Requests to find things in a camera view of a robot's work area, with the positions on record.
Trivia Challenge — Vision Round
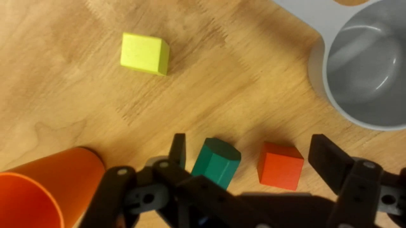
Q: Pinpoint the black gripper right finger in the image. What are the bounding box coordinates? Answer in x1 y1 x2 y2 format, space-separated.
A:
308 134 354 195

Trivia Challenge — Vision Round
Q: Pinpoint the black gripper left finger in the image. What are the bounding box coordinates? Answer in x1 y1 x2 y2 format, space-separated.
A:
169 133 187 169

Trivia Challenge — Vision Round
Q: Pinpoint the red cube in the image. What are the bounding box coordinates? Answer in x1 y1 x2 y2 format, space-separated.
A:
258 142 305 190

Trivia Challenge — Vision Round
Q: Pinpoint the yellow cube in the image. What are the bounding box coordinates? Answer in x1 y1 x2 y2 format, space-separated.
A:
121 33 170 76

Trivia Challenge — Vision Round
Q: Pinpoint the grey measuring cup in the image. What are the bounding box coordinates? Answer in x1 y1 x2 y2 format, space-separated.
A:
274 0 406 132

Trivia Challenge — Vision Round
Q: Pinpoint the orange plastic cup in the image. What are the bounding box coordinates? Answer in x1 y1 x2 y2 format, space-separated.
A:
0 147 105 228

